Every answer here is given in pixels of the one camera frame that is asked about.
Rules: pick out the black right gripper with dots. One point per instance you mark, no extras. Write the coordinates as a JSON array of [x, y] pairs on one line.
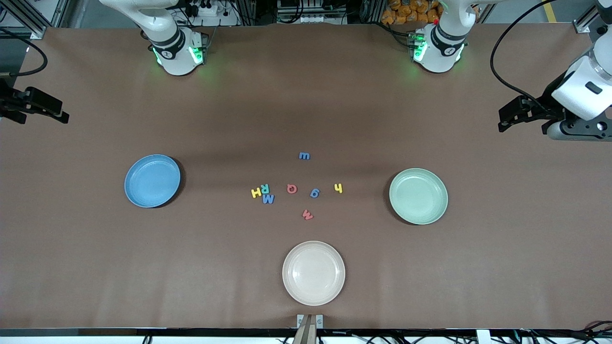
[[9, 102]]

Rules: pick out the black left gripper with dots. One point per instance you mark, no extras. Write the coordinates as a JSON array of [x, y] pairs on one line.
[[548, 102]]

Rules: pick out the yellow lowercase h letter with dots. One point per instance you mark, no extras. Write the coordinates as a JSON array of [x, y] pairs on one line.
[[340, 188]]

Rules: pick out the blue lowercase g letter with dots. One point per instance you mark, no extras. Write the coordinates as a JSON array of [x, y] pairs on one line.
[[315, 193]]

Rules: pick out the yellow uppercase H letter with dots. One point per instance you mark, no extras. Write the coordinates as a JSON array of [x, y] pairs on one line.
[[256, 193]]

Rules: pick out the red lowercase w letter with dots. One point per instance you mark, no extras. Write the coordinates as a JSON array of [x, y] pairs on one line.
[[308, 216]]

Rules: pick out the blue uppercase M letter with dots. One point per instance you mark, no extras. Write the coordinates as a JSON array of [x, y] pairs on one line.
[[268, 199]]

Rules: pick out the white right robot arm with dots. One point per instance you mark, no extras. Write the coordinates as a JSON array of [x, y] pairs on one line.
[[172, 52]]

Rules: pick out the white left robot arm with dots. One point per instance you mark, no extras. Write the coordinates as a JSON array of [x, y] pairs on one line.
[[442, 52]]

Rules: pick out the blue plate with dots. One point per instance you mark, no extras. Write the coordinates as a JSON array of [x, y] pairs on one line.
[[148, 184]]

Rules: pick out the green plate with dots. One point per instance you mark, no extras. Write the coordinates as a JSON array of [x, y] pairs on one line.
[[418, 196]]

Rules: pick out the blue lowercase m letter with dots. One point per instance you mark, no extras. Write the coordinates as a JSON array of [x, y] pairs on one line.
[[304, 156]]

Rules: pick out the teal uppercase R letter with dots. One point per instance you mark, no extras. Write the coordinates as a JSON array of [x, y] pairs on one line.
[[264, 189]]

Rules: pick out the red uppercase Q letter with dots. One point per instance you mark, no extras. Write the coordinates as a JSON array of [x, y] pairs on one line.
[[288, 189]]

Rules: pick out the cream plate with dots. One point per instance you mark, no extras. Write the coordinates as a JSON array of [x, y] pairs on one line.
[[313, 274]]

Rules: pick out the bag of orange items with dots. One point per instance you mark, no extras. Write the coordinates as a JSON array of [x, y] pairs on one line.
[[411, 12]]

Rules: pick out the white power strip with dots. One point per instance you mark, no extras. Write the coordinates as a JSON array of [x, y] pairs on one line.
[[206, 8]]

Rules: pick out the brown table cover sheet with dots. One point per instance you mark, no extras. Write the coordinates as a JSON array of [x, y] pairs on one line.
[[306, 95]]

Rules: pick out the small white box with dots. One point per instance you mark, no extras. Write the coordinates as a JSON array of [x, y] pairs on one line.
[[483, 337]]

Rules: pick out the aluminium frame profile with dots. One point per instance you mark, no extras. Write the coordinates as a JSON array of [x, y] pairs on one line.
[[33, 24], [590, 19]]

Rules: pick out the black table edge rail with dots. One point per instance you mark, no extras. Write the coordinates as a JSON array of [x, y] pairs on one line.
[[95, 331]]

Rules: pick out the metal table edge bracket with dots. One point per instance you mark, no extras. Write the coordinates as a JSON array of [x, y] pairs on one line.
[[310, 322]]

